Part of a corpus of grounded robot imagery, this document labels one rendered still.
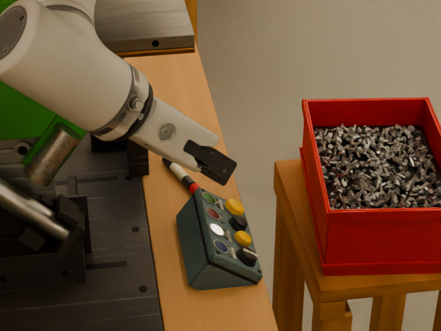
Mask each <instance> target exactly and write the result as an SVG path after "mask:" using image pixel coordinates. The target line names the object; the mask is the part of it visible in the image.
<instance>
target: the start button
mask: <svg viewBox="0 0 441 331"><path fill-rule="evenodd" d="M225 206H226V208H227V209H228V210H229V211H230V212H231V213H233V214H234V215H239V216H242V214H243V213H244V208H243V206H242V205H241V204H240V203H239V202H238V201H237V200H235V199H232V198H230V199H227V201H226V202H225Z"/></svg>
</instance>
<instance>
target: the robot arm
mask: <svg viewBox="0 0 441 331"><path fill-rule="evenodd" d="M95 4H96V0H18V1H16V2H14V3H13V4H11V5H10V6H8V7H7V8H6V9H5V10H4V11H3V12H2V13H1V14H0V81H2V82H3V83H5V84H7V85H8V86H10V87H12V88H13V89H15V90H17V91H18V92H20V93H22V94H23V95H26V96H27V97H29V98H30V99H32V100H34V101H35V102H37V103H39V104H40V105H42V106H44V107H45V108H48V109H49V110H51V111H52V112H54V113H56V114H58V115H59V116H61V117H63V118H64V119H66V120H68V121H70V122H71V123H73V124H75V125H76V126H78V127H80V128H82V129H83V130H85V131H86V132H88V133H90V134H92V135H93V136H95V137H97V138H98V139H100V140H102V141H113V142H119V141H123V140H125V139H128V138H129V139H131V140H132V141H134V142H136V143H137V144H139V145H140V146H143V147H144V148H146V149H148V150H150V151H152V152H154V153H155V154H157V155H159V156H161V157H163V158H165V159H167V160H169V161H172V162H174V163H176V164H178V165H180V166H182V167H185V168H187V169H189V170H191V171H194V172H200V173H202V174H204V175H205V176H206V177H208V178H210V179H212V180H213V181H215V182H216V183H218V184H220V185H222V186H224V185H226V183H227V182H228V180H229V178H230V177H231V175H232V173H233V172H234V170H235V168H236V166H237V163H236V162H235V161H234V160H232V159H230V158H229V157H228V156H226V155H224V154H223V153H221V152H219V151H218V150H217V149H215V148H212V146H216V145H217V143H218V142H219V137H218V135H216V134H214V133H213V132H211V131H210V130H208V129H206V128H205V127H203V126H202V125H200V124H198V123H197V122H195V121H194V120H192V119H190V118H189V117H188V116H186V115H184V114H183V113H182V112H179V111H178V110H177V109H175V108H173V107H172V106H170V105H169V104H167V103H166V102H163V101H162V100H160V99H158V98H157V97H155V96H153V89H152V86H151V85H150V83H149V82H148V80H147V77H146V76H145V75H144V74H143V73H142V72H141V71H140V70H138V69H136V68H135V67H134V66H132V65H130V64H129V63H128V62H126V61H125V60H123V59H122V58H120V57H119V56H117V55H116V54H114V53H113V52H111V51H110V50H109V49H108V48H107V47H105V45H104V44H103V43H102V42H101V40H100V39H99V38H98V36H97V34H96V32H95V20H94V13H95Z"/></svg>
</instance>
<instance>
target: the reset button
mask: <svg viewBox="0 0 441 331"><path fill-rule="evenodd" d="M235 238H236V240H237V241H238V242H239V243H240V244H241V245H242V246H245V247H248V246H249V245H250V244H251V242H252V239H251V237H250V236H249V235H248V234H247V233H246V232H244V231H238V232H237V233H236V234H235Z"/></svg>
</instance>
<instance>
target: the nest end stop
mask: <svg viewBox="0 0 441 331"><path fill-rule="evenodd" d="M84 232H85V214H84V213H83V212H82V211H81V210H80V211H79V224H78V226H77V227H76V228H74V227H72V229H71V231H70V233H69V235H68V236H67V237H66V239H65V240H64V241H63V242H62V243H59V242H57V241H56V253H55V256H57V257H59V258H60V259H62V260H63V259H64V258H65V257H66V255H67V254H68V252H69V251H70V250H71V249H72V247H73V246H74V244H75V243H76V242H77V241H78V240H79V238H80V237H81V235H82V234H83V233H84Z"/></svg>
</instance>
